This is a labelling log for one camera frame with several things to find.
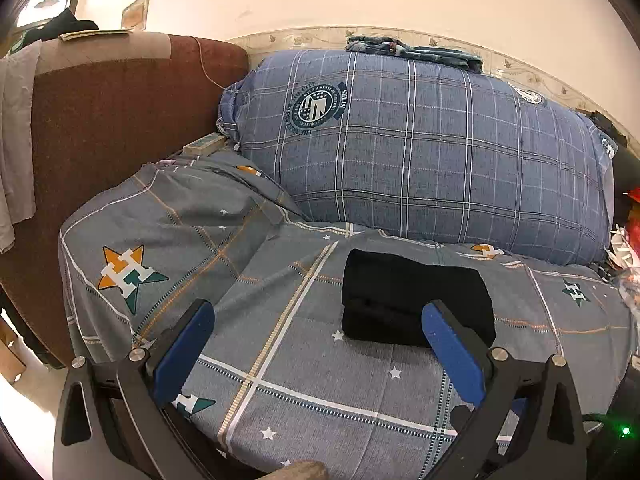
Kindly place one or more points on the white hanging cloth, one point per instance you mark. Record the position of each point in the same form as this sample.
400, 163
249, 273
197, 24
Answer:
17, 135

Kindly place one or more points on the brown headboard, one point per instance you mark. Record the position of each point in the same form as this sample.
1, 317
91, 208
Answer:
125, 110

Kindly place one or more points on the grey star print bedsheet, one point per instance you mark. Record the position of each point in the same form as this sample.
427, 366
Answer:
300, 385

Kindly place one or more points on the beige wall paper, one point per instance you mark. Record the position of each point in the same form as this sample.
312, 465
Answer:
136, 10

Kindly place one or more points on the brown framed picture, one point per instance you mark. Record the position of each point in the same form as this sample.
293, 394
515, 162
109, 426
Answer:
47, 2

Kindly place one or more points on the folded blue patterned clothes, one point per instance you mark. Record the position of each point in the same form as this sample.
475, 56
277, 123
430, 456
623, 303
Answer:
415, 50

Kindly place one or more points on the cardboard box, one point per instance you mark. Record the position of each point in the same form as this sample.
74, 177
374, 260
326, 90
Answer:
10, 355

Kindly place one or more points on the dark clothes pile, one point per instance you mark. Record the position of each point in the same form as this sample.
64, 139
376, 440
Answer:
60, 25

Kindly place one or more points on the blue plaid pillow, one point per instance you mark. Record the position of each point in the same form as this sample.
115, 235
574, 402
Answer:
425, 160

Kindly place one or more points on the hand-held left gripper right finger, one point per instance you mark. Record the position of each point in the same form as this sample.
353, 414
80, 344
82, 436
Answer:
452, 355

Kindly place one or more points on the black pants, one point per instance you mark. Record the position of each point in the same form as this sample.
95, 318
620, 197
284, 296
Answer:
410, 285

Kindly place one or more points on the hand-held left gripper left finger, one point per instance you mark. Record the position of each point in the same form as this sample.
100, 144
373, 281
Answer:
185, 347

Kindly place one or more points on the red white plastic bag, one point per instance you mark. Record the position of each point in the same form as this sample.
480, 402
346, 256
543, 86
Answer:
627, 255

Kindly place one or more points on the flat olive book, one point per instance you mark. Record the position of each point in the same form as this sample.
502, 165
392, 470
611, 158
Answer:
95, 35

